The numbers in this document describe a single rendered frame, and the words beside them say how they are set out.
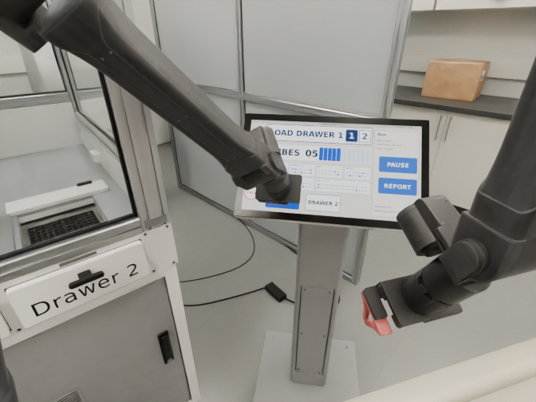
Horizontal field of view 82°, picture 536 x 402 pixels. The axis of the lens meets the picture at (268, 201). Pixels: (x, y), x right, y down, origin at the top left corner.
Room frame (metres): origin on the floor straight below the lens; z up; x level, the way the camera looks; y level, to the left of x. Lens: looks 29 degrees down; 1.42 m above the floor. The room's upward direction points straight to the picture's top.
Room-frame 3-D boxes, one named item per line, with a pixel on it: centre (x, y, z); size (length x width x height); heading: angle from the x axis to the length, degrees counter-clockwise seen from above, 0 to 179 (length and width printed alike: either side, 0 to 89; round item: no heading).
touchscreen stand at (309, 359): (0.81, -0.18, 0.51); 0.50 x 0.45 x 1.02; 171
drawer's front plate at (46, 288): (0.57, 0.45, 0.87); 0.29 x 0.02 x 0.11; 129
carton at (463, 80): (2.83, -1.60, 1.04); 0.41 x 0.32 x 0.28; 47
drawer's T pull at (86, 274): (0.55, 0.43, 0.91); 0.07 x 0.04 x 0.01; 129
